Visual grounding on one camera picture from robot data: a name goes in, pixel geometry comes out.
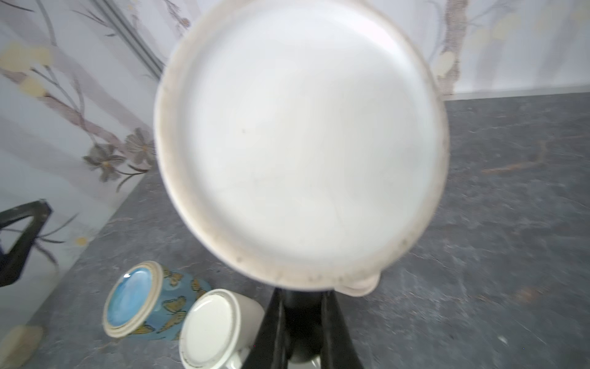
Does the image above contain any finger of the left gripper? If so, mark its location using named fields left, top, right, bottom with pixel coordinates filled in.
left=1, top=199, right=52, bottom=288

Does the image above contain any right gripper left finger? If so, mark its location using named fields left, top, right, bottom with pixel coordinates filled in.
left=241, top=288, right=288, bottom=369

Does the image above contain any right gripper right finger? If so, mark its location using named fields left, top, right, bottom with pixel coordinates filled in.
left=321, top=291, right=364, bottom=369

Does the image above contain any black and white mug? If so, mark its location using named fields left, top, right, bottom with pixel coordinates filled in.
left=154, top=1, right=450, bottom=297

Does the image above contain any cream white mug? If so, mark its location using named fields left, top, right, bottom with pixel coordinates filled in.
left=178, top=289, right=264, bottom=369

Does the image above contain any blue butterfly mug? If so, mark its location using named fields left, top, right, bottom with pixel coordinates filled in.
left=102, top=261, right=212, bottom=341

